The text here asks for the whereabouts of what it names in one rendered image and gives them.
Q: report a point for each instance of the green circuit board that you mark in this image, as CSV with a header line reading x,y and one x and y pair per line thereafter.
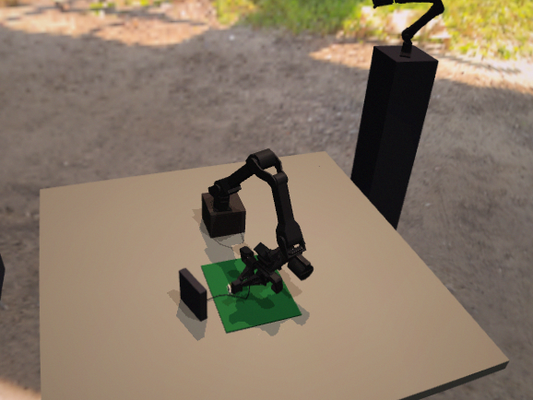
x,y
262,306

